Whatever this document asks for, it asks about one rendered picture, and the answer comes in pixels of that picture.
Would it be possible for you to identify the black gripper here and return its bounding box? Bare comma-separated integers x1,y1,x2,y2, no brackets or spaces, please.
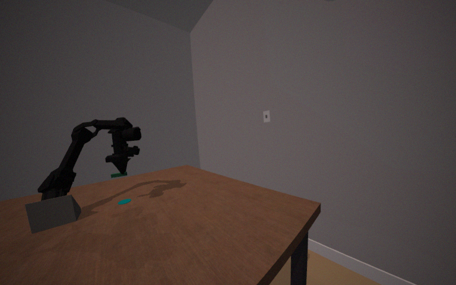
105,141,134,175

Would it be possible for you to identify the green rectangular post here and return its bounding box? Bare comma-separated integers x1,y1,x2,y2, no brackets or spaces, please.
111,172,127,178

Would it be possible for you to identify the teal flat circle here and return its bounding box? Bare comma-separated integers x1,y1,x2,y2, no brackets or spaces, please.
118,199,131,204

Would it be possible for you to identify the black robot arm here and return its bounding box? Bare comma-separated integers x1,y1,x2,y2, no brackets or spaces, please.
37,118,141,201

